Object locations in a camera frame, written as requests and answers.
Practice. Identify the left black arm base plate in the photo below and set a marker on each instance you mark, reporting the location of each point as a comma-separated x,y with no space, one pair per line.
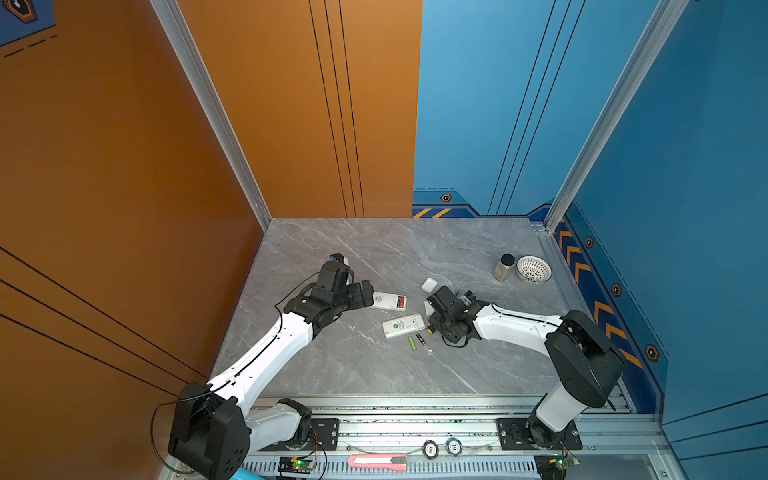
325,430

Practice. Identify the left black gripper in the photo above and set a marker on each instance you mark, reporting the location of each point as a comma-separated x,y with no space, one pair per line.
358,301

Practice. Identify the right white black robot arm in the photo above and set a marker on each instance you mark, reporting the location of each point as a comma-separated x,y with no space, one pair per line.
586,361

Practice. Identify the pink utility knife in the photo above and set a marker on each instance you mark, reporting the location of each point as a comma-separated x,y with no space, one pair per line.
391,462

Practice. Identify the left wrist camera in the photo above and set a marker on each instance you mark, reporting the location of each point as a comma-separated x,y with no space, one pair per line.
339,258

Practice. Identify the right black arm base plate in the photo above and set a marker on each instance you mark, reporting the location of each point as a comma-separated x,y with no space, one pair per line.
527,434

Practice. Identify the white mesh basket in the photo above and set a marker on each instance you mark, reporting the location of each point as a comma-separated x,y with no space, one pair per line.
533,269

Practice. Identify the glass jar black lid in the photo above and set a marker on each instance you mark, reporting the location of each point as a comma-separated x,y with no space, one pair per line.
504,267

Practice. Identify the green circuit board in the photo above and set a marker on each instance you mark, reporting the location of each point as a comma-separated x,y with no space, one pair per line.
296,466

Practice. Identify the blue round badge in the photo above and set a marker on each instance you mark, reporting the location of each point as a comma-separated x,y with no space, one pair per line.
453,446

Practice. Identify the white remote control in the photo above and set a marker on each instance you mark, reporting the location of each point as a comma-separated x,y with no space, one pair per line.
403,326
389,301

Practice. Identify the black round badge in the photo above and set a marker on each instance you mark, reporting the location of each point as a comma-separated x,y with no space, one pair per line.
430,450

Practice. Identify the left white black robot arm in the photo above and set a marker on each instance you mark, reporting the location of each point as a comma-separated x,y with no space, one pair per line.
213,429

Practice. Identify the small circuit board right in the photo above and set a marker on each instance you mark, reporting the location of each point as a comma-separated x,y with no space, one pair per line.
565,462

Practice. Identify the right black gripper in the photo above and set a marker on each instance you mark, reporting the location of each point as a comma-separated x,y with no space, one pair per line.
432,319

